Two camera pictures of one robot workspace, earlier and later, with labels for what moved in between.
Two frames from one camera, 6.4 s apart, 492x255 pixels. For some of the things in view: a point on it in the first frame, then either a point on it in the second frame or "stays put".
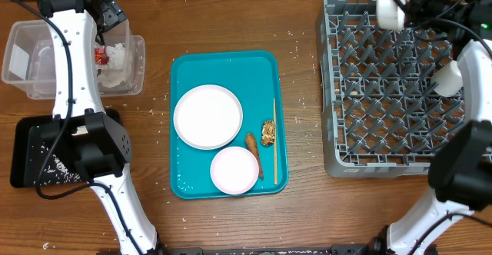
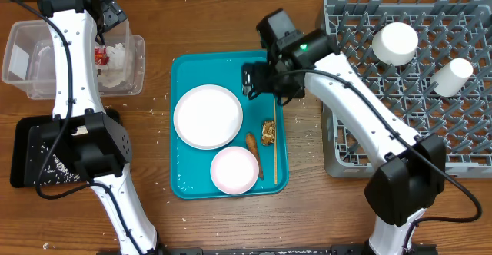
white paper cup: x=448 y=81 stays put
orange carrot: x=251 y=144 stays put
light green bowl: x=390 y=16 -> x=395 y=44
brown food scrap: x=268 y=133 stays put
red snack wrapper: x=101 y=57 stays put
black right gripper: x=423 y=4 -> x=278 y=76
